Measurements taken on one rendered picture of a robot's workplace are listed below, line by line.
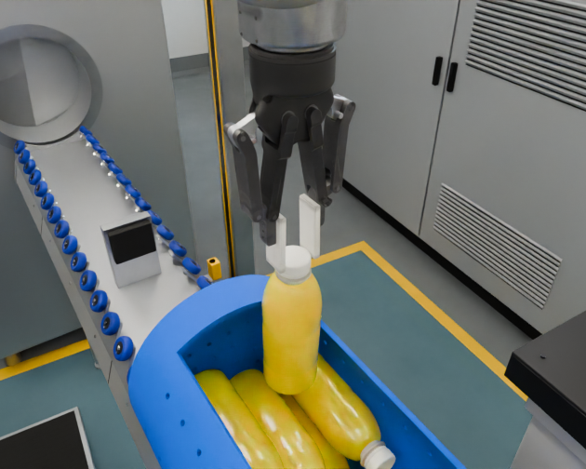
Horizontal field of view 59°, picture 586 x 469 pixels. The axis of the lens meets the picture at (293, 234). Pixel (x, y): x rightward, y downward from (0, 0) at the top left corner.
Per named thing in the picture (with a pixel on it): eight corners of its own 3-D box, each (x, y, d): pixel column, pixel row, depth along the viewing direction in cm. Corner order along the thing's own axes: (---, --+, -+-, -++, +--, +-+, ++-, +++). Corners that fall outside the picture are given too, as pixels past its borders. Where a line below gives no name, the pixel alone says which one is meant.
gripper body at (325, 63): (308, 22, 49) (306, 116, 54) (227, 37, 45) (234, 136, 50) (359, 42, 44) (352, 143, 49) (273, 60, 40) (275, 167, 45)
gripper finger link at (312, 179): (284, 100, 49) (296, 93, 50) (302, 193, 57) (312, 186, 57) (307, 113, 47) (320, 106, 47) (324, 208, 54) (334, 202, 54)
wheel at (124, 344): (128, 331, 97) (119, 329, 96) (137, 346, 94) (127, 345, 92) (117, 350, 98) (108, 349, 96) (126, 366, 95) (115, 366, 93)
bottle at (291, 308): (315, 396, 67) (324, 292, 56) (260, 393, 68) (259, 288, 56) (316, 353, 73) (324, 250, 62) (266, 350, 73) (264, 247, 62)
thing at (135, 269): (157, 267, 120) (146, 210, 111) (165, 276, 117) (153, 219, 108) (114, 283, 115) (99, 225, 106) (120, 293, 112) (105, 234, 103)
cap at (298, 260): (310, 283, 57) (310, 271, 56) (274, 281, 58) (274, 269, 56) (311, 260, 61) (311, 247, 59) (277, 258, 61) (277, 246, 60)
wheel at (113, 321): (115, 307, 102) (106, 306, 101) (123, 321, 99) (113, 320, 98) (105, 326, 103) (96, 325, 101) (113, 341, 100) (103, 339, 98)
